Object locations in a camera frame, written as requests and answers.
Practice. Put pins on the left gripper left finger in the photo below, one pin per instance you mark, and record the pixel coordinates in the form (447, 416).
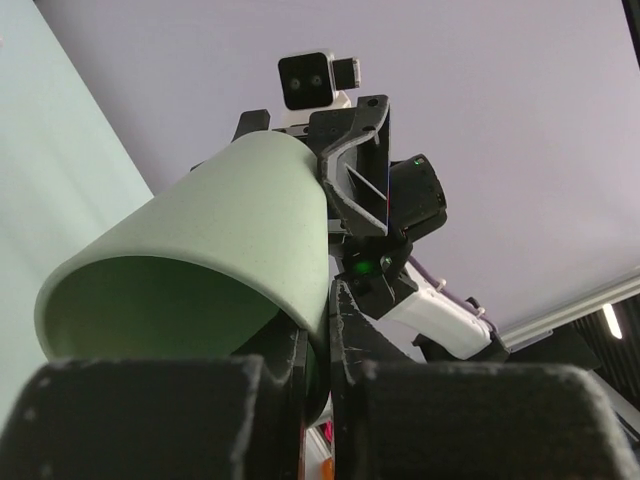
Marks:
(241, 417)

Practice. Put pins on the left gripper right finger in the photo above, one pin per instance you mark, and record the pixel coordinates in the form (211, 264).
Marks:
(394, 418)

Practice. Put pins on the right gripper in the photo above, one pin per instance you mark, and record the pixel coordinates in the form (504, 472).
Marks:
(372, 209)

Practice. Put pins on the green cup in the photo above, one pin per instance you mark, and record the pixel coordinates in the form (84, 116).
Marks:
(203, 266)

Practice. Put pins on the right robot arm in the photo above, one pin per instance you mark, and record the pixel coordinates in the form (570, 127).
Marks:
(440, 310)

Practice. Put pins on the pink cloth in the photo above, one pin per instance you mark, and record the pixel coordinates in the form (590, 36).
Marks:
(328, 431)

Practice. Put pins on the orange tool case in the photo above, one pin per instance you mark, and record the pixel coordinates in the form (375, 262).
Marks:
(327, 469)

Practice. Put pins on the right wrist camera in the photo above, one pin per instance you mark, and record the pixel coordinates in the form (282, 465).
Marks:
(314, 81)

